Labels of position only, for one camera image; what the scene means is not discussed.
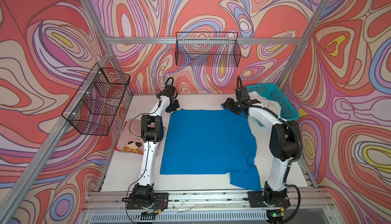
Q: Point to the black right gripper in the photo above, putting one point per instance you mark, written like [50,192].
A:
[228,104]

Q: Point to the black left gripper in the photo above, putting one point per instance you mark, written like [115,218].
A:
[177,106]

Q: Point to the blue t shirt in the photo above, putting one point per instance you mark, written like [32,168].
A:
[210,142]

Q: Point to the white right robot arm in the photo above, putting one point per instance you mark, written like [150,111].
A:
[286,148]

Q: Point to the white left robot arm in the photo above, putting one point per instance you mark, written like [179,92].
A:
[152,133]

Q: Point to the teal plastic basket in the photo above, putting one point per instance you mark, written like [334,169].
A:
[273,93]

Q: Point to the white crumpled t shirt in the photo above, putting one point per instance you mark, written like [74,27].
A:
[269,104]

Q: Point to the pink folded t shirt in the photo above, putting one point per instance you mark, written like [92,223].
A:
[128,142]

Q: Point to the black wire basket back wall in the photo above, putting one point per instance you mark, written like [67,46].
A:
[224,53]

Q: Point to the black wire basket wall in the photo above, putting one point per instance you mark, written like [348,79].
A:
[93,108]
[224,53]

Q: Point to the aluminium corner frame post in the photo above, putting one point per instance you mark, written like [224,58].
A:
[94,19]

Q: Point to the aluminium horizontal frame bar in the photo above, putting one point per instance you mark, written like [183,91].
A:
[172,40]

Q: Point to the black wire basket left wall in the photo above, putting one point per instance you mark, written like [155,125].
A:
[93,108]

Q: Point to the aluminium right frame post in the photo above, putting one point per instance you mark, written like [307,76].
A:
[313,21]

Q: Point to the aluminium left diagonal frame bar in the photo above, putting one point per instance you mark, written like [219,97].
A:
[21,187]

